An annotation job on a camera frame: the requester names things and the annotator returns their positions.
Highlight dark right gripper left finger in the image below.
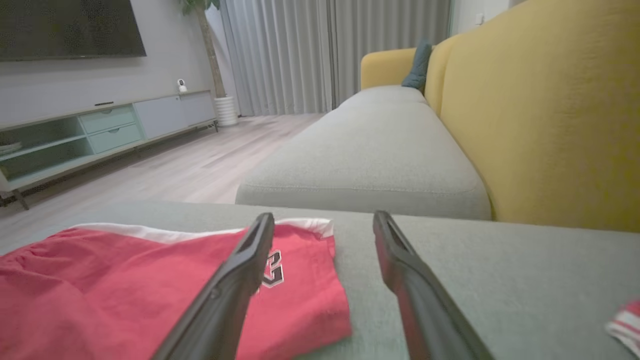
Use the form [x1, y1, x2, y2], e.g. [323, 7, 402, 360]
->
[152, 212, 276, 360]

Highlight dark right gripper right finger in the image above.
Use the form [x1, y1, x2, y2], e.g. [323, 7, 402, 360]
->
[372, 210, 496, 360]

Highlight red shorts with white trim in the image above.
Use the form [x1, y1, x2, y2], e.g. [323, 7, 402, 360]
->
[0, 217, 353, 360]

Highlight large grey sofa ottoman cushion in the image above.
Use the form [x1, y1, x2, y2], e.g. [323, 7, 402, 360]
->
[0, 200, 640, 360]

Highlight white ribbed plant pot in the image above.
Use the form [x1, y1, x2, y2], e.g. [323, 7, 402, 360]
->
[215, 96, 239, 127]

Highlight light grey TV cabinet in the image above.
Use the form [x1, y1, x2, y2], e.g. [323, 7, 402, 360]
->
[0, 90, 219, 211]

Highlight yellow sofa backrest cushion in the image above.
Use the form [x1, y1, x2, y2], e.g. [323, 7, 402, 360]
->
[425, 37, 462, 116]
[439, 0, 640, 233]

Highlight teal throw pillow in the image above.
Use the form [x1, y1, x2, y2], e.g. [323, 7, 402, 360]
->
[401, 39, 433, 93]

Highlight yellow sofa armrest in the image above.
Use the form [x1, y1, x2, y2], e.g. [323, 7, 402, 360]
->
[361, 47, 417, 91]

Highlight grey pleated curtain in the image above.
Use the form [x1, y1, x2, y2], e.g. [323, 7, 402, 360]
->
[220, 0, 335, 117]
[327, 0, 453, 108]

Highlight indoor plant brown trunk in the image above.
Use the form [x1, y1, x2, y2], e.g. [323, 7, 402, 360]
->
[180, 0, 227, 98]

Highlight black wall television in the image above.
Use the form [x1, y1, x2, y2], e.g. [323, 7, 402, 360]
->
[0, 0, 147, 62]

